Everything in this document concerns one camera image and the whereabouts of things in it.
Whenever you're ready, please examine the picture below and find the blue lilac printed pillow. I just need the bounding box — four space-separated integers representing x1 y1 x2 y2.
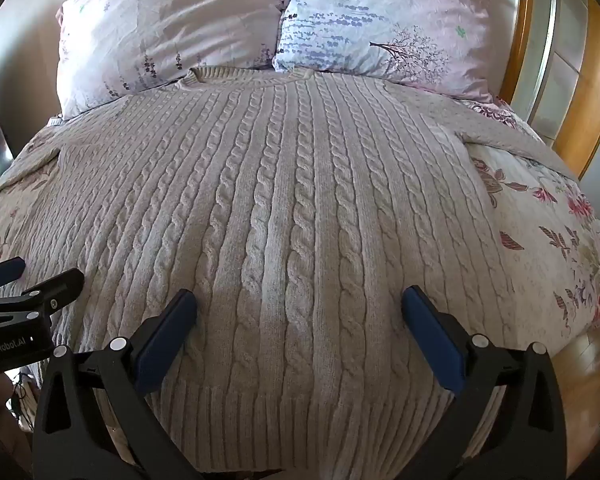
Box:
272 0 503 106

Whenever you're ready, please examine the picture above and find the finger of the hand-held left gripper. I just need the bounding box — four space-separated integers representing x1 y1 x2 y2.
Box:
0 257 27 293
0 268 86 333

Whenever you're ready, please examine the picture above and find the floral quilt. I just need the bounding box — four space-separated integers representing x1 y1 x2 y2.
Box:
0 97 600 480

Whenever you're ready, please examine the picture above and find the beige cable-knit sweater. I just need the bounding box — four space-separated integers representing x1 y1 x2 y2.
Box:
0 66 581 476

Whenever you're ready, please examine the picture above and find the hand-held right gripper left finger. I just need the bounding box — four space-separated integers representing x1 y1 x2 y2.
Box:
32 289 201 480

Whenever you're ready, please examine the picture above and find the pink floral pillow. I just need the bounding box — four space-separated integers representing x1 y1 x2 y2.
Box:
55 0 288 118

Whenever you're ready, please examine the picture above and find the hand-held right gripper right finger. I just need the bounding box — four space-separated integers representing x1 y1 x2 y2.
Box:
401 285 567 480

